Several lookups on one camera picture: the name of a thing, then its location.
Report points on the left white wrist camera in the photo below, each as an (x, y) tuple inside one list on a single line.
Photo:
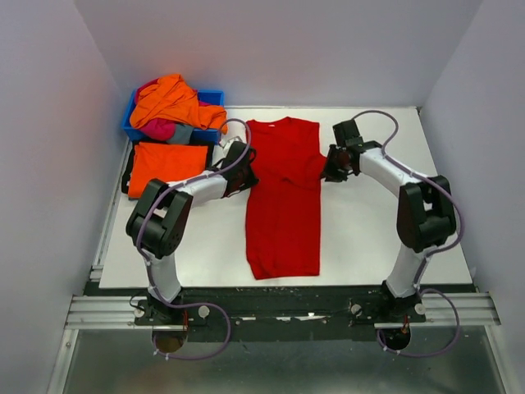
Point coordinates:
[(226, 145)]

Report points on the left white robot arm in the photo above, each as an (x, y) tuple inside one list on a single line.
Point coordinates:
[(158, 221)]

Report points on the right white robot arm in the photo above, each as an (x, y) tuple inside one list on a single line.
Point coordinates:
[(425, 215)]

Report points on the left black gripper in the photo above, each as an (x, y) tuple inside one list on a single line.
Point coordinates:
[(252, 180)]

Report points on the black tray under stack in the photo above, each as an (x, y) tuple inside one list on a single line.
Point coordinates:
[(210, 154)]

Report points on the grey crumpled garment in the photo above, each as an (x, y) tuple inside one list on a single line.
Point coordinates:
[(182, 134)]

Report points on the crumpled orange t shirt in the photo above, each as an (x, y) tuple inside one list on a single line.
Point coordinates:
[(172, 99)]

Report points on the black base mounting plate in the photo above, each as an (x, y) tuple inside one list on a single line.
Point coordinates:
[(281, 313)]

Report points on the blue plastic bin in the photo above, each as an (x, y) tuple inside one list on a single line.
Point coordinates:
[(208, 96)]

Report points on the aluminium extrusion rail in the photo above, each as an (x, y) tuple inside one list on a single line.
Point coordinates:
[(100, 313)]

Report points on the red t shirt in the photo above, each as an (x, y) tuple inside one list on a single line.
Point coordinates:
[(283, 214)]

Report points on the folded orange t shirt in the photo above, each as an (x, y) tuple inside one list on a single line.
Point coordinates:
[(166, 170)]

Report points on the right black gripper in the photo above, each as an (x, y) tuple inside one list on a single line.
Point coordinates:
[(332, 175)]

